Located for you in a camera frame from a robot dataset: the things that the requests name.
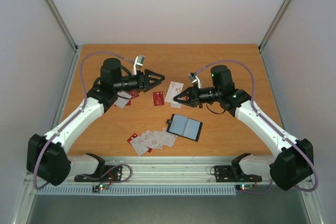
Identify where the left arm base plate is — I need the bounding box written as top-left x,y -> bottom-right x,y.
74,165 -> 123,183

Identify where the grey slotted cable duct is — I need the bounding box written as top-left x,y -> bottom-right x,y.
36,185 -> 236,196

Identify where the controller board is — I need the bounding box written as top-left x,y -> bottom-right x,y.
235,184 -> 257,191
91,184 -> 109,193

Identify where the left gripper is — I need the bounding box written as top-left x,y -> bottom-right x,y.
114,69 -> 166,93

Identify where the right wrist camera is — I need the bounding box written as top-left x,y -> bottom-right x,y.
188,72 -> 202,89

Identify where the red card under pile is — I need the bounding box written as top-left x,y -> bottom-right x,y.
127,133 -> 152,156

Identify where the white floral card pile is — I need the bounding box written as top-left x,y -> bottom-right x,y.
139,128 -> 177,150

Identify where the right controller board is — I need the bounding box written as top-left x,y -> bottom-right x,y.
235,184 -> 257,191

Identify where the frame post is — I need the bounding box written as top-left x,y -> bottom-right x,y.
258,0 -> 292,54
45,0 -> 78,52

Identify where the left controller board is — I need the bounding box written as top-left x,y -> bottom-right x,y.
91,184 -> 109,193

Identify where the red card centre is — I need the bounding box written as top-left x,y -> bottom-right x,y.
153,91 -> 164,106

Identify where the right frame post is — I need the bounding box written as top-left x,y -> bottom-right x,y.
258,0 -> 292,54

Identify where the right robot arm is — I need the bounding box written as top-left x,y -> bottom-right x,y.
173,61 -> 319,191

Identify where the black leather card holder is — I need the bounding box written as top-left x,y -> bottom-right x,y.
166,114 -> 203,142

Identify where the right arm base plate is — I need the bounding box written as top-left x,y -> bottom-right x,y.
210,165 -> 262,183

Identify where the left frame post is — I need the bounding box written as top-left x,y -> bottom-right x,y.
45,0 -> 78,52

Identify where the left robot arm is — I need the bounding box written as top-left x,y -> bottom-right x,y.
26,56 -> 165,190

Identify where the red card left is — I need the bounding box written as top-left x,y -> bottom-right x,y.
129,90 -> 140,99

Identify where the aluminium table edge rail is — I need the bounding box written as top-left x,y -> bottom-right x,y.
25,155 -> 313,184

